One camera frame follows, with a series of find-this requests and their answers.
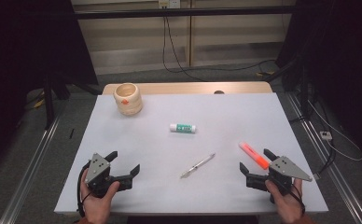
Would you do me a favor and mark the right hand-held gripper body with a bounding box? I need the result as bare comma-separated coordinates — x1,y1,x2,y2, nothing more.
245,155,313,197

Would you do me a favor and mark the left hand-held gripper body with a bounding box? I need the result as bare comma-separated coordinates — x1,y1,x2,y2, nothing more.
84,152,134,199

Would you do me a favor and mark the orange highlighter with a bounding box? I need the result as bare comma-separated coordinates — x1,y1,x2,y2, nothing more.
238,141,271,171

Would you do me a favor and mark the silver pen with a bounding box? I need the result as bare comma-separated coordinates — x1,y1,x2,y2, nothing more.
179,152,216,179

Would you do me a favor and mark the wooden pen holder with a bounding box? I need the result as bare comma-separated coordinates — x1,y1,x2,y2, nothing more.
113,82,144,117

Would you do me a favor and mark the green and white glue stick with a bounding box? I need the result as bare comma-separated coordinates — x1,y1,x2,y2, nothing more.
169,122,198,134

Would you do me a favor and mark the person's right hand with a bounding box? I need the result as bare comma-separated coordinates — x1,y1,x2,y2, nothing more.
264,177,306,224

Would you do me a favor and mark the person's left hand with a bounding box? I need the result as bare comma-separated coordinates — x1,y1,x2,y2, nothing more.
79,176,121,224

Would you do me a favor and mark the white table mat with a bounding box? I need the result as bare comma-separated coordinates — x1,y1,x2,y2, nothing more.
53,92,329,216

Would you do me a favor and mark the black metal stand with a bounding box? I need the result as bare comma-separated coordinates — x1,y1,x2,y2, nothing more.
269,55,311,120
42,74,103,130

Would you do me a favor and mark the black curtain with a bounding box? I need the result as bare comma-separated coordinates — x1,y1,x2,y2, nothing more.
275,0,362,160
0,0,99,175

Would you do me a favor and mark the black horizontal metal bar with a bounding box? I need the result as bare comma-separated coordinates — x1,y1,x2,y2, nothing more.
73,5,299,21

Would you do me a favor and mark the left hand-held gripper cable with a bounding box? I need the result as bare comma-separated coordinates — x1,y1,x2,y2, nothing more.
76,162,92,218

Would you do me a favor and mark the hand-held gripper cable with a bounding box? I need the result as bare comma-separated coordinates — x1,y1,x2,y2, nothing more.
289,183,306,216
76,162,92,218

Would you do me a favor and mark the right hand-held gripper cable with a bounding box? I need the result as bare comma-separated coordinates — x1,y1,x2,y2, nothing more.
289,183,306,216

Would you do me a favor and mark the black floor cable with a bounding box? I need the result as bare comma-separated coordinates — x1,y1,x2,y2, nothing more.
317,102,338,175

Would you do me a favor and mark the aluminium floor rail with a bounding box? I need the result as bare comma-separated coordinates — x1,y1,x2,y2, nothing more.
285,92,362,224
0,115,62,224

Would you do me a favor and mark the white floor cable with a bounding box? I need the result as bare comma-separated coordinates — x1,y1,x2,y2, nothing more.
308,99,362,162

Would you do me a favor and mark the black wall cable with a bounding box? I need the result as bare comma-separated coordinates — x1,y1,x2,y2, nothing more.
161,16,276,75
164,16,208,83

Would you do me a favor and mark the white wall socket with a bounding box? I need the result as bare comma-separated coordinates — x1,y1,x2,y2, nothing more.
158,0,182,9

